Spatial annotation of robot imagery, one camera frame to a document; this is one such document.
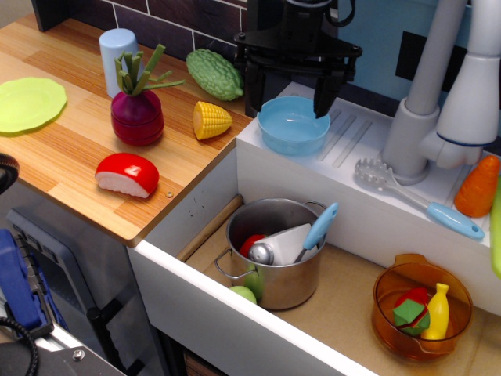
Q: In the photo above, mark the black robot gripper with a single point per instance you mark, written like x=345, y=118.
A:
x=295, y=37

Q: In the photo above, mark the light blue plastic bowl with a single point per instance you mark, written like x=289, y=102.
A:
x=289, y=126

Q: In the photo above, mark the orange transparent bowl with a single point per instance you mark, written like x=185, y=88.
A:
x=410, y=271

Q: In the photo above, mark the green toy bitter gourd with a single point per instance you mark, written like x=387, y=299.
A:
x=215, y=74

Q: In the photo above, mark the yellow toy corn half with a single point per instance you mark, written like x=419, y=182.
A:
x=210, y=120

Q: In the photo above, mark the light blue backboard panel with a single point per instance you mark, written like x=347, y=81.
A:
x=392, y=35

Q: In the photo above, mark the purple toy beet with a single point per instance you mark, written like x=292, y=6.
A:
x=136, y=111

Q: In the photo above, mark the red toy tomato in pot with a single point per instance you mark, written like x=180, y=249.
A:
x=246, y=246

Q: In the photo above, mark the silver toy shaker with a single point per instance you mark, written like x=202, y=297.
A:
x=261, y=253

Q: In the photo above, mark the white toy sink unit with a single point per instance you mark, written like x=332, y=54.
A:
x=330, y=334

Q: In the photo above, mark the red white toy sushi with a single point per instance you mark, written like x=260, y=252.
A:
x=127, y=173

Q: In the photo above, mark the stainless steel pot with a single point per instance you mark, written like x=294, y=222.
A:
x=274, y=287

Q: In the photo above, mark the green toy apple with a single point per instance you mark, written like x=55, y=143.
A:
x=244, y=292

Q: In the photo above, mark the orange toy carrot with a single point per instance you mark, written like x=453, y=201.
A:
x=476, y=195

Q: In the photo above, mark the green toy item right edge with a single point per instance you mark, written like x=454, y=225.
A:
x=495, y=234

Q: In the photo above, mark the green red toy vegetable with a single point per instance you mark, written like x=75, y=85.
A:
x=410, y=312

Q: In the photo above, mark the green plastic plate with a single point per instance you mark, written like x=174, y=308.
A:
x=29, y=103

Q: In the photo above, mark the yellow toy bottle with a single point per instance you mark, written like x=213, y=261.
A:
x=438, y=309

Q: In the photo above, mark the blue clamp tool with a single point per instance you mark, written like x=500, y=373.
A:
x=29, y=300

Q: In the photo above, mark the pasta spoon blue handle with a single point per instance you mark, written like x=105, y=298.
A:
x=378, y=174

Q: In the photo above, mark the blue handled utensil in pot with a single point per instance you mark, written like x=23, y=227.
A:
x=318, y=230

